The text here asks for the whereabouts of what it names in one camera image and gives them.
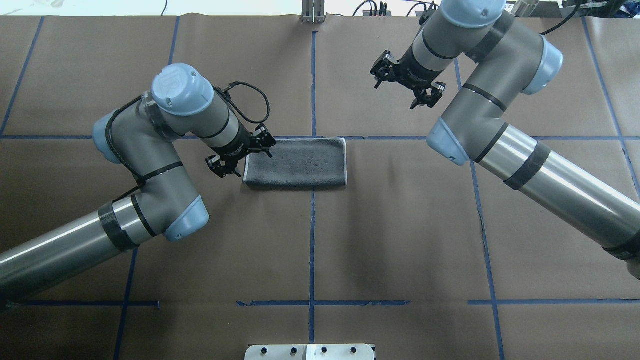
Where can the aluminium frame post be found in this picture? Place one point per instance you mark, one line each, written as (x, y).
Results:
(313, 11)

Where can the pink towel white edge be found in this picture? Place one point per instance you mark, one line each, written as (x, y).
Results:
(299, 163)

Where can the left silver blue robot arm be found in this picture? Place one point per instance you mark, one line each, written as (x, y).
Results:
(140, 136)

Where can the metal cup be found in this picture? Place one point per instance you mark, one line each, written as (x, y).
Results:
(524, 8)

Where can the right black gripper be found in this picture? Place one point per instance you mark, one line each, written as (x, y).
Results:
(411, 71)

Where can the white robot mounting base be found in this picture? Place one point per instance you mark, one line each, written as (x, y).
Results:
(331, 351)

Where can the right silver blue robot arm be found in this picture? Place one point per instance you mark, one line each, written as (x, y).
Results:
(511, 60)

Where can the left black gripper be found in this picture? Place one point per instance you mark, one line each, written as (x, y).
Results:
(239, 146)

